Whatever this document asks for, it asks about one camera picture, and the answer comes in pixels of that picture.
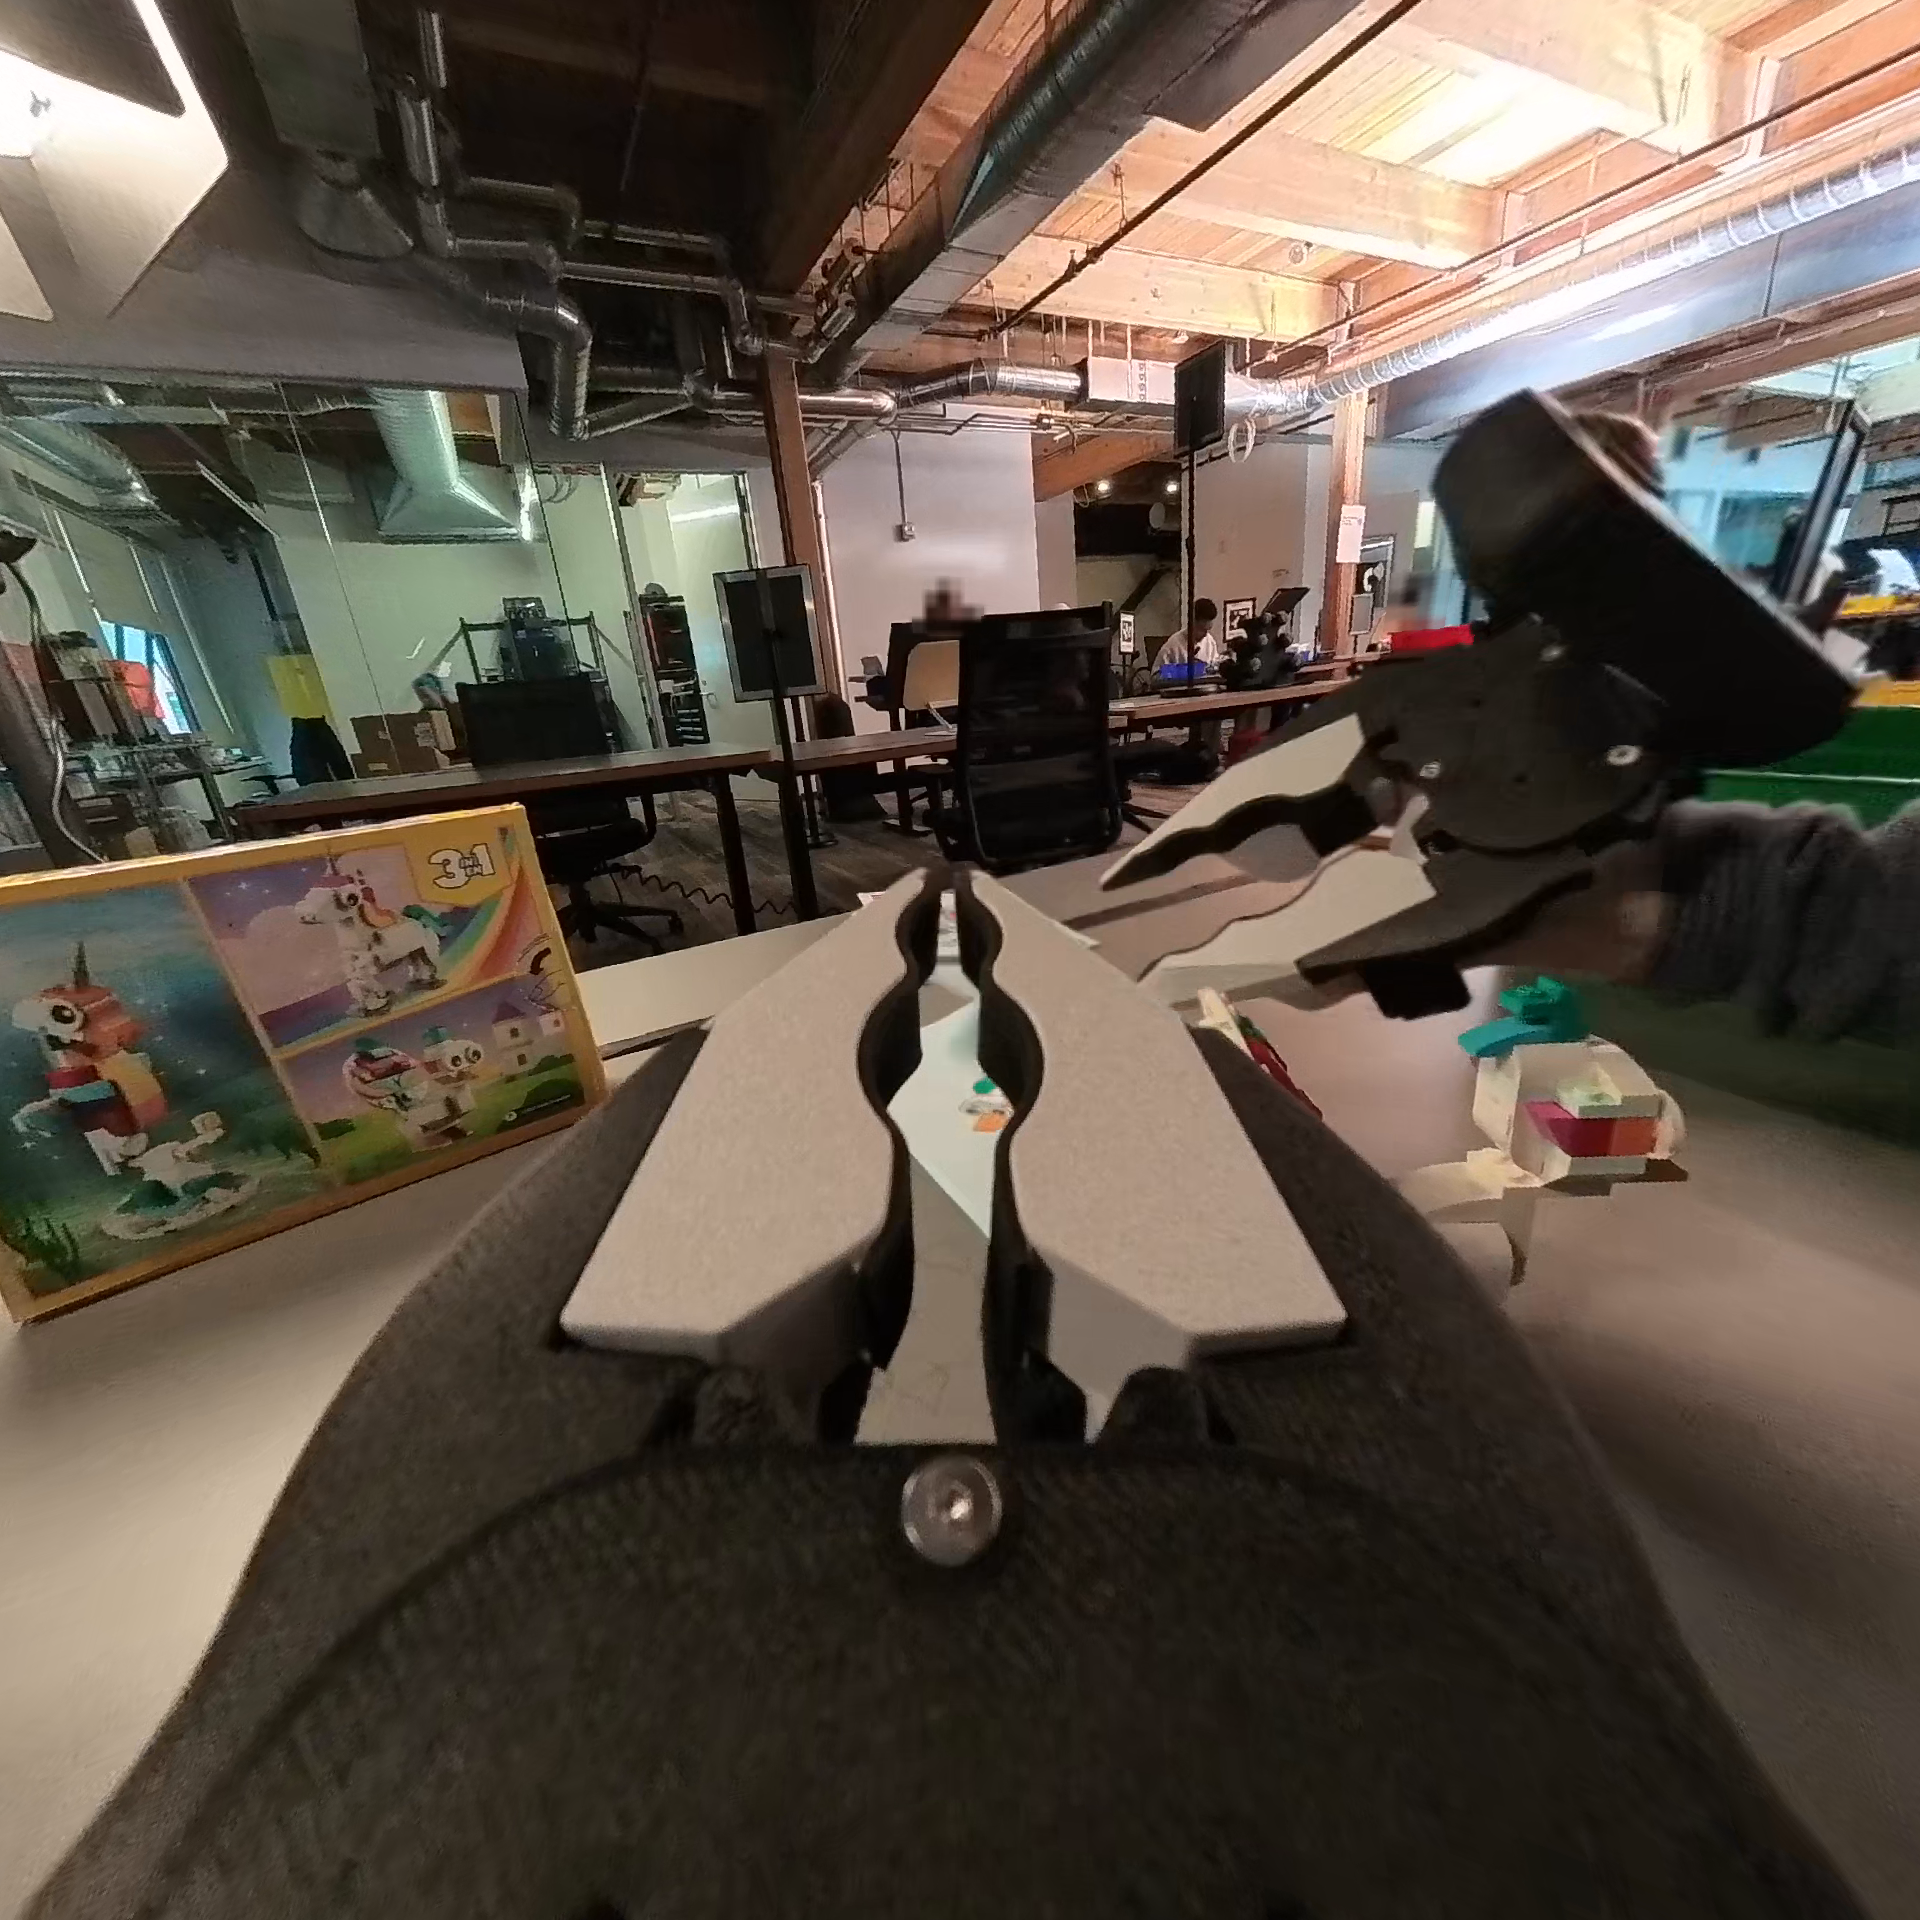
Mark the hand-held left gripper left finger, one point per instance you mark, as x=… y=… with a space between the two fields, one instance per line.
x=717 y=1200

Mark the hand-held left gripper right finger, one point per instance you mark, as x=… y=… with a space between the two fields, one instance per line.
x=1171 y=1200

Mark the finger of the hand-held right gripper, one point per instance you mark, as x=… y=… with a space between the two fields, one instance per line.
x=1294 y=931
x=1258 y=799

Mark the white lego unicorn head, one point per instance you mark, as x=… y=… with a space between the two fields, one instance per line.
x=1576 y=1113

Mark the person's right forearm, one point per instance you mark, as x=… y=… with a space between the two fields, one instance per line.
x=1786 y=910

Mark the yellow lego box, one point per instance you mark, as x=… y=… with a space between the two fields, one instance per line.
x=289 y=1040

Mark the person's right hand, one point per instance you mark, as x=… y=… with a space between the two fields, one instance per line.
x=1618 y=933

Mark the black mesh office chair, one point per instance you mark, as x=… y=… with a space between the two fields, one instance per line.
x=1036 y=724

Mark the green plastic bin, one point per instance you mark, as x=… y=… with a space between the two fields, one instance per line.
x=1827 y=748

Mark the yellow plastic bin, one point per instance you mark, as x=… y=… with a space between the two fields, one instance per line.
x=1889 y=604

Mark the hanging black screen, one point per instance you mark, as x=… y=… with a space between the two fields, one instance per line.
x=1198 y=394

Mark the long wooden table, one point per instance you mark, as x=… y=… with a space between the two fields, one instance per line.
x=527 y=771

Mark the monitor on floor stand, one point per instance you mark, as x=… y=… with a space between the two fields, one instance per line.
x=770 y=626

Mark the metal storage shelf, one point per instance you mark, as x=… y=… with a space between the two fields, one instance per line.
x=134 y=748

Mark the ceiling light panel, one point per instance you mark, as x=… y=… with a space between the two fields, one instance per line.
x=72 y=61

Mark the wooden support post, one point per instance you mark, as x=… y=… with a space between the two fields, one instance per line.
x=1345 y=510
x=795 y=530

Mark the silver air duct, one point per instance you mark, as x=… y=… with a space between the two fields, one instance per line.
x=990 y=380

